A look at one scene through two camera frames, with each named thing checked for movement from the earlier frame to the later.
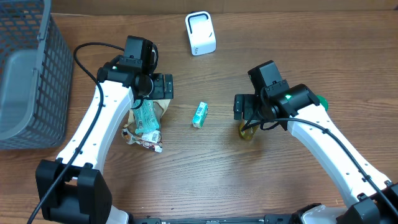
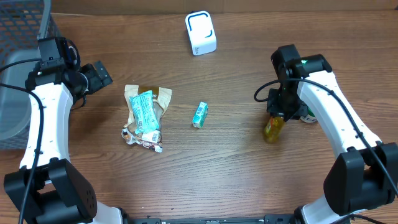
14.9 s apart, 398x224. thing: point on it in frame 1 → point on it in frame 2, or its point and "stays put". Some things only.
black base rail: [259, 219] stays put
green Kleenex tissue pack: [200, 114] stays put
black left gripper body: [163, 86] → [101, 74]
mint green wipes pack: [145, 116] stays put
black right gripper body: [252, 107] → [288, 104]
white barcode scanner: [201, 32] stays put
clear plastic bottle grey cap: [248, 133] → [273, 129]
